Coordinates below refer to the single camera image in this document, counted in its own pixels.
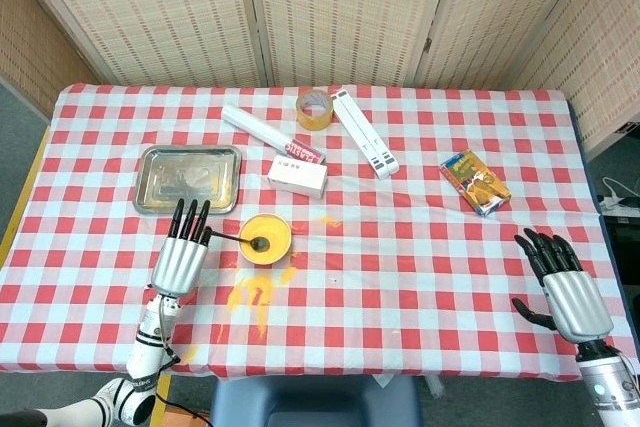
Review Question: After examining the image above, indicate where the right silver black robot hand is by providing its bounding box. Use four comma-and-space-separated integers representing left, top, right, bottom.
510, 228, 615, 346

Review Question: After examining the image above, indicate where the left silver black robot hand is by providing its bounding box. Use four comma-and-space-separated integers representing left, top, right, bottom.
150, 198, 214, 297

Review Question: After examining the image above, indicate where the black metal spoon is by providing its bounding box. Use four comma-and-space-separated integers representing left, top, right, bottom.
207, 229, 272, 253

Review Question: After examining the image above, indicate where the rectangular stainless steel tray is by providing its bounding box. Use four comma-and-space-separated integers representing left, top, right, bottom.
132, 144, 243, 217

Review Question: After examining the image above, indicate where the yellow bowl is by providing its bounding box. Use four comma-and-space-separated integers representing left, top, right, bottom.
237, 213, 293, 267

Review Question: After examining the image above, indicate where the black equipment case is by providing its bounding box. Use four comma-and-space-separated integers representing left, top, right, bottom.
602, 212, 640, 298

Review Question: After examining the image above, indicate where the small white cardboard box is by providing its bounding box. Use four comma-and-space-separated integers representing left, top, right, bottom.
266, 154, 329, 199

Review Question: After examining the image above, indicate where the orange box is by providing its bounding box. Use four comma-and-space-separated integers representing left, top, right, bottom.
163, 407, 211, 427

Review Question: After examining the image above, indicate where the white plastic wrap roll box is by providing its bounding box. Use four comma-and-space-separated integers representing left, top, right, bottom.
221, 104, 328, 166

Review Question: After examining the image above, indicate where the colourful yellow blue flat box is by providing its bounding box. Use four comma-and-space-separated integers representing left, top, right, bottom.
439, 148, 513, 218

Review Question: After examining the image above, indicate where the red white checkered tablecloth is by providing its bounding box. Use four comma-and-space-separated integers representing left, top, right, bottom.
0, 82, 640, 382

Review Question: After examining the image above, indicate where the blue chair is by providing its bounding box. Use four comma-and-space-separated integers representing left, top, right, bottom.
208, 374, 424, 427

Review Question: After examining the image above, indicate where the yellowish clear tape roll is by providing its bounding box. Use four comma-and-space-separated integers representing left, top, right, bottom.
295, 88, 335, 132

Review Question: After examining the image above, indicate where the white folding stand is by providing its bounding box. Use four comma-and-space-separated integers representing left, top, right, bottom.
329, 88, 400, 180

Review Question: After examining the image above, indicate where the bamboo folding screen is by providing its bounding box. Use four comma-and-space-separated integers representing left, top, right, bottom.
0, 0, 640, 163

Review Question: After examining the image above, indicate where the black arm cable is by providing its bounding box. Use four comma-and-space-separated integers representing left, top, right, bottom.
155, 296, 201, 421

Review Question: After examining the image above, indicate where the white cable and power strip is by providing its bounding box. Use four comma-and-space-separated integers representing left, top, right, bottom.
598, 175, 640, 211

